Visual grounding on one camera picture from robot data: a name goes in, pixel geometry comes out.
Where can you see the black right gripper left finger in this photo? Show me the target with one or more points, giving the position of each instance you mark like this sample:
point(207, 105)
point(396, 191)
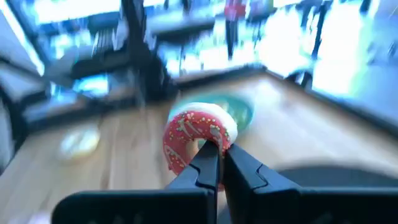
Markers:
point(186, 205)

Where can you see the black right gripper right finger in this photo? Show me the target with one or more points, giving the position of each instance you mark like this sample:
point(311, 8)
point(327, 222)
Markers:
point(264, 202)

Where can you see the small pink donut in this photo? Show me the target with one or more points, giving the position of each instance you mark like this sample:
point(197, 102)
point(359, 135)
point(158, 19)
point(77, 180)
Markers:
point(192, 124)

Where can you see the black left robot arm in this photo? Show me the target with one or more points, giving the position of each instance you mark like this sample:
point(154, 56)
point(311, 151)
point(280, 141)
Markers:
point(140, 46)

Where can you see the teal round plate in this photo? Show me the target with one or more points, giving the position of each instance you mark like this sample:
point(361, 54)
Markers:
point(241, 112)

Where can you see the large white yellow donut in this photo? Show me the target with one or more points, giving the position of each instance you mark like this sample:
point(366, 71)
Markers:
point(79, 143)

